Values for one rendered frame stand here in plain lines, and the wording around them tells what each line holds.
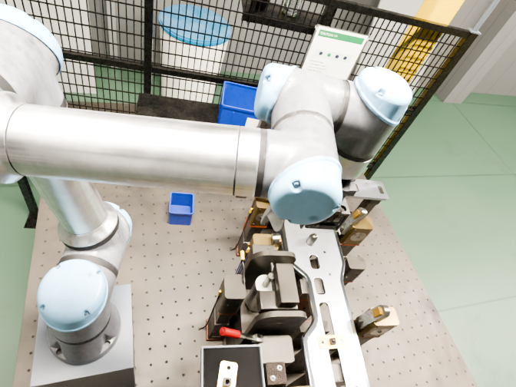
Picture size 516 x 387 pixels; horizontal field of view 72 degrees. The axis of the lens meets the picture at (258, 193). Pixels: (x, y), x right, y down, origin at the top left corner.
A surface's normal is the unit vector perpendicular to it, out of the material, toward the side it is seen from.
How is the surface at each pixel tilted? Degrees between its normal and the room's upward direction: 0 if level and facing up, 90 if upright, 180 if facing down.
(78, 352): 73
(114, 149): 48
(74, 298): 7
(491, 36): 90
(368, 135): 92
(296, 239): 0
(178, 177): 85
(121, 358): 0
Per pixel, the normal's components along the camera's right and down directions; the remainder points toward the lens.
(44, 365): 0.25, -0.62
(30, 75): 1.00, 0.00
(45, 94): 0.94, 0.28
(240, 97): 0.00, 0.77
